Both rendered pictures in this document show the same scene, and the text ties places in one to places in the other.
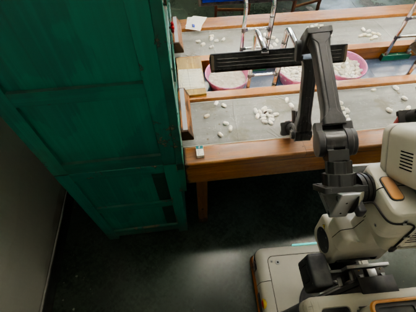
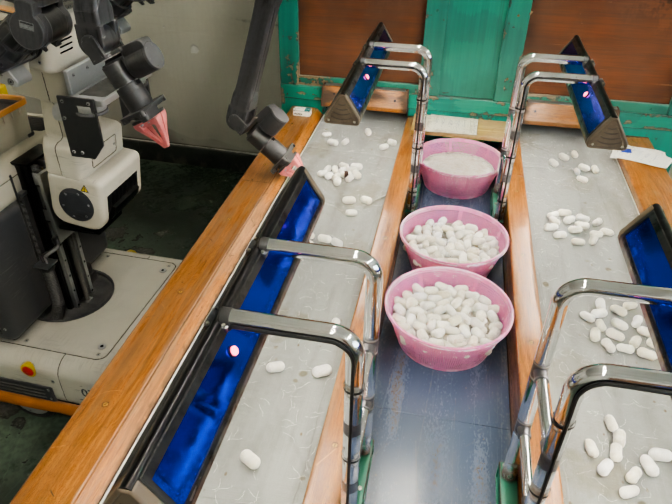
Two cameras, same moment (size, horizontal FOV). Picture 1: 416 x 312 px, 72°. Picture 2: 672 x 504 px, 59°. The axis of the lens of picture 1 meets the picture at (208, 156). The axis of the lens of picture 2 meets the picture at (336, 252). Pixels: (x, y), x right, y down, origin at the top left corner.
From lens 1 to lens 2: 2.38 m
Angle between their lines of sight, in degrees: 71
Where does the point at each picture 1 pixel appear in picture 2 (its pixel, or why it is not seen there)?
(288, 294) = (118, 267)
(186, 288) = not seen: hidden behind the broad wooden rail
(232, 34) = (606, 195)
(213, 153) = (295, 121)
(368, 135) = (217, 248)
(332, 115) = not seen: outside the picture
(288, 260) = (155, 281)
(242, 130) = (325, 153)
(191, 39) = (586, 153)
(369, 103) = (299, 303)
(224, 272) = not seen: hidden behind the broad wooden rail
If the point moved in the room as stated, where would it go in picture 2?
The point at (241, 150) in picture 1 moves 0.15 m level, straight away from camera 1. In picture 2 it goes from (284, 136) to (324, 147)
